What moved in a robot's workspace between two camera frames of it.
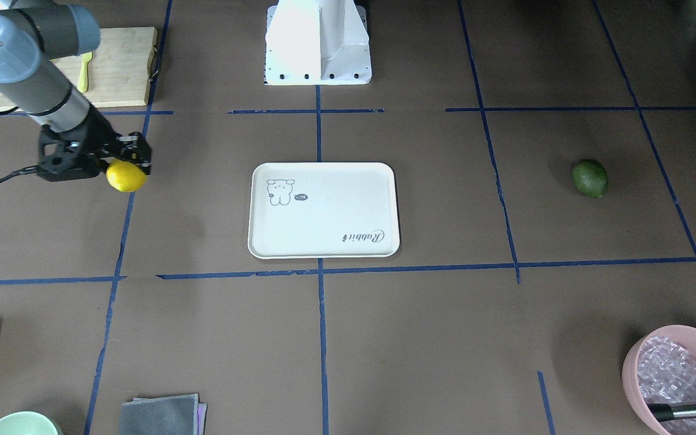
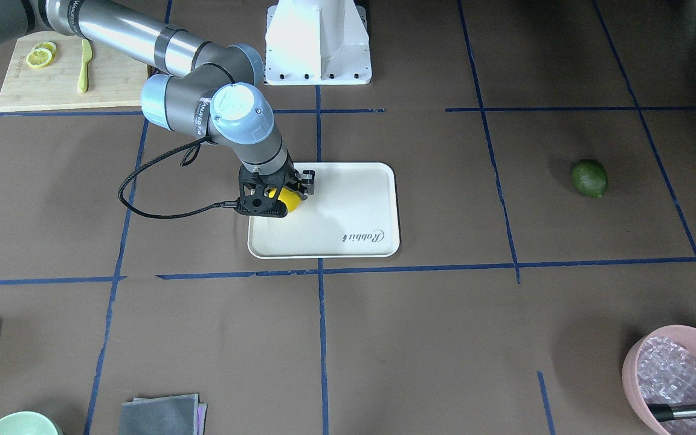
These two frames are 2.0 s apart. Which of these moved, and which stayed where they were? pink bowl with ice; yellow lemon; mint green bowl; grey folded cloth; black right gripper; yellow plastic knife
Moved: yellow lemon; black right gripper
Stayed: pink bowl with ice; yellow plastic knife; grey folded cloth; mint green bowl
